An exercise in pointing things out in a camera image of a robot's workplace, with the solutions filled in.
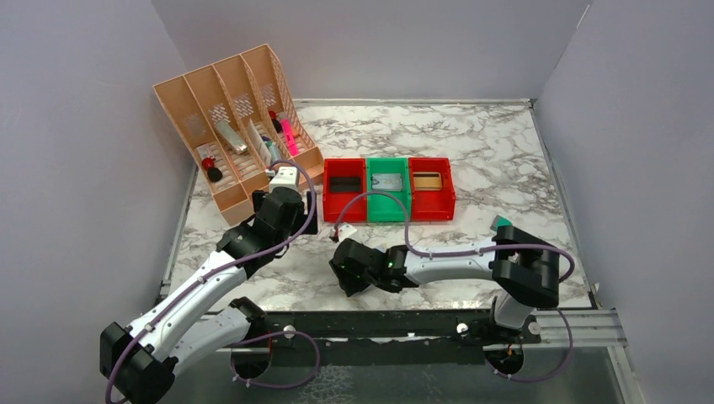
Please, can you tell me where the right red bin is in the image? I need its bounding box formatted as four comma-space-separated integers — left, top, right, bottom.
408, 157, 456, 221

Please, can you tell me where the red bin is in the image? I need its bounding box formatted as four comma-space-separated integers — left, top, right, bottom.
322, 158, 367, 222
408, 157, 456, 221

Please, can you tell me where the gold credit card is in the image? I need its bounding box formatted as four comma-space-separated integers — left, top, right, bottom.
413, 172, 443, 191

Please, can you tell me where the peach desk file organizer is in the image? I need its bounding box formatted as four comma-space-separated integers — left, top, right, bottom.
153, 44, 324, 226

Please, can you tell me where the left red bin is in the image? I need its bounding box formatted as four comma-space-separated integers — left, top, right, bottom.
322, 158, 367, 222

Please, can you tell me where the grey card in bin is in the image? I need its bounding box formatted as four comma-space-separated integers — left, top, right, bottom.
370, 173, 403, 192

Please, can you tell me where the pink highlighter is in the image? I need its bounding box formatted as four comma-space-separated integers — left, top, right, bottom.
280, 119, 299, 157

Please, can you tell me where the black card in bin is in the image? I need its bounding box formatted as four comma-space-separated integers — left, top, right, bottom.
328, 176, 362, 194

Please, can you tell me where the green bin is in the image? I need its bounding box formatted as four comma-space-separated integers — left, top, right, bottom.
366, 157, 412, 223

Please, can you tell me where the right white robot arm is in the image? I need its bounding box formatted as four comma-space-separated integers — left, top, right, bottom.
329, 226, 565, 330

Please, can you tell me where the black mounting rail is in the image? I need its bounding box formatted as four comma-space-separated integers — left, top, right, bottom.
224, 309, 541, 370

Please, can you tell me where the silver stapler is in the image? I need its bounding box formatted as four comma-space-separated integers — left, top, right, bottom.
215, 119, 248, 154

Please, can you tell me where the red and black stamp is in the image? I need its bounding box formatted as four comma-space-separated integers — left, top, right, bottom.
201, 157, 223, 183

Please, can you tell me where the teal eraser block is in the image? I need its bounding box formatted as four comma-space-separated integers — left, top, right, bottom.
490, 215, 512, 231

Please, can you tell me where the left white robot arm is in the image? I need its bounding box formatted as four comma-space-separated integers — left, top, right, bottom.
99, 160, 317, 403

